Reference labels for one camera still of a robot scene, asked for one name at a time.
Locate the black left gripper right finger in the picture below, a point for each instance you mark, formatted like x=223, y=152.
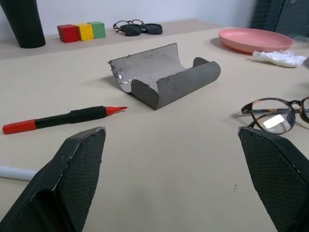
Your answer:
x=282, y=178

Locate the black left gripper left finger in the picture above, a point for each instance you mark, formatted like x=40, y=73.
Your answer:
x=72, y=178

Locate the tortoiseshell round glasses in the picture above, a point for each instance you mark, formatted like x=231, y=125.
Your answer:
x=277, y=125

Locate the white pen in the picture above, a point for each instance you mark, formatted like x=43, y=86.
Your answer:
x=14, y=172

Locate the red and black marker pen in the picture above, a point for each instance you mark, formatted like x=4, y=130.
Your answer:
x=60, y=119

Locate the white tissue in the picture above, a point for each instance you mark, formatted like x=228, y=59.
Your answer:
x=277, y=58

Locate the grey glasses case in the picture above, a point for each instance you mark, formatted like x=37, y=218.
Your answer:
x=183, y=87

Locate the pink plate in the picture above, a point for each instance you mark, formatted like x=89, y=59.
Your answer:
x=253, y=39

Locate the red wooden block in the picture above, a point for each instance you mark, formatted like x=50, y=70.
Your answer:
x=68, y=33

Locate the yellow wooden block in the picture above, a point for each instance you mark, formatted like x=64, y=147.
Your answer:
x=85, y=32

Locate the green wooden block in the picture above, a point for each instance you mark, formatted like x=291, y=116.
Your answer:
x=97, y=30

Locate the black sunglasses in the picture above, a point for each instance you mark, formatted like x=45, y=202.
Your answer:
x=131, y=30

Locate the brown thin-rimmed glasses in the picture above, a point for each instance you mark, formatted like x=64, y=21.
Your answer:
x=119, y=25

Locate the black pen holder cup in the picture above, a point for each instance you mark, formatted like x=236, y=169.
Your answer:
x=24, y=24

